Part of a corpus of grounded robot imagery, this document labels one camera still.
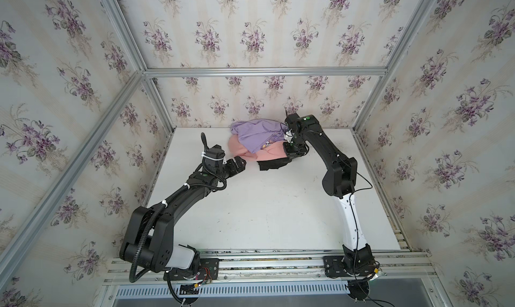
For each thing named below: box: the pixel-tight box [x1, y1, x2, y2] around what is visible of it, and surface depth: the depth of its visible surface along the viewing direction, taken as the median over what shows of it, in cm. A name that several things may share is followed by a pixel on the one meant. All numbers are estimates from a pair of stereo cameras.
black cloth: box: [256, 157, 292, 171], surface depth 103 cm
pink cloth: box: [228, 134, 288, 161], surface depth 100 cm
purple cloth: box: [230, 118, 290, 154], surface depth 107 cm
